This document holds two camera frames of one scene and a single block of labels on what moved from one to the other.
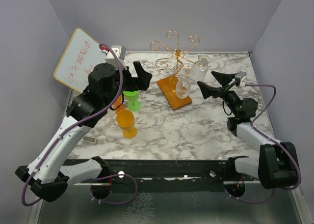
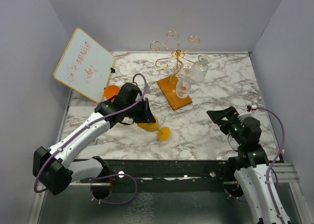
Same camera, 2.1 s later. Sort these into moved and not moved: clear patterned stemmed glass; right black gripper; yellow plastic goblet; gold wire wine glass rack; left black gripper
Moved: right black gripper; left black gripper; yellow plastic goblet
Not moved: clear patterned stemmed glass; gold wire wine glass rack
